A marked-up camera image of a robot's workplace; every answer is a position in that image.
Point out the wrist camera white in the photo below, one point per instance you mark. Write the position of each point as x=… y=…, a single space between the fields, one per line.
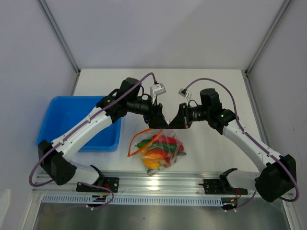
x=156 y=90
x=185 y=94

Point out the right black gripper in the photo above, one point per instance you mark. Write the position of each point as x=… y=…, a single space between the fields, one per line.
x=182 y=120

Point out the aluminium rail front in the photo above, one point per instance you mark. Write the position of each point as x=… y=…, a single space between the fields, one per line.
x=141 y=184

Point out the green chili pepper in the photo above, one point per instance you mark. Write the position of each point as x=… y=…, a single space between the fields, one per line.
x=145 y=143

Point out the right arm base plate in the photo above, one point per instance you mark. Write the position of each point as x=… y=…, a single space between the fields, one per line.
x=217 y=187

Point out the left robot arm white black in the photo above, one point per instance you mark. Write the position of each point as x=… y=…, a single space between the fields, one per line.
x=55 y=157

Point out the yellow mango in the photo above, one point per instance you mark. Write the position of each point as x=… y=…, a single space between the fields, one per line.
x=151 y=164

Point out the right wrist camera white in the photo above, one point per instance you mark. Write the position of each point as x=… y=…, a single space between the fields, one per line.
x=185 y=94

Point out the red chili pepper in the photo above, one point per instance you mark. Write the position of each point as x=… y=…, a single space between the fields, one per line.
x=170 y=140

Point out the green cucumber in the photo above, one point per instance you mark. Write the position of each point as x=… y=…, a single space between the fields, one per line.
x=164 y=146

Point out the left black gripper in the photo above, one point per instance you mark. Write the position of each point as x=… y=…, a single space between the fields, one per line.
x=156 y=120

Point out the clear zip bag orange zipper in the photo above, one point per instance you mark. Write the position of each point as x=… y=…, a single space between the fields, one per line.
x=153 y=134

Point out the blue plastic bin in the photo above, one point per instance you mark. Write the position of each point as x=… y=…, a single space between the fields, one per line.
x=64 y=112

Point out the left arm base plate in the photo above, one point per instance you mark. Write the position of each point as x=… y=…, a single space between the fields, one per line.
x=111 y=183

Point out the red orange mango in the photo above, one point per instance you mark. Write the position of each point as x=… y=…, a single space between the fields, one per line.
x=155 y=155

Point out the white slotted cable duct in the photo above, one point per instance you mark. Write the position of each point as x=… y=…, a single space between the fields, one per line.
x=203 y=201

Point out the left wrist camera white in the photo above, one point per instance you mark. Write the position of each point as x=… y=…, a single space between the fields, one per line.
x=156 y=90

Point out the aluminium frame post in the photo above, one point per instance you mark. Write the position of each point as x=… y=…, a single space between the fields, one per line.
x=277 y=20
x=58 y=34

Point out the grey toy fish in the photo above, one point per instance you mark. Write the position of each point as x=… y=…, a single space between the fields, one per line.
x=166 y=163

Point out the left aluminium frame post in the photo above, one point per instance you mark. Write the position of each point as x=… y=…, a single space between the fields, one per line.
x=58 y=34

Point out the right aluminium frame post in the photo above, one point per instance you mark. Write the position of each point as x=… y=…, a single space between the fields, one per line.
x=277 y=20

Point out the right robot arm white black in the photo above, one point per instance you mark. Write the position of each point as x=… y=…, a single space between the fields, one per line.
x=276 y=173

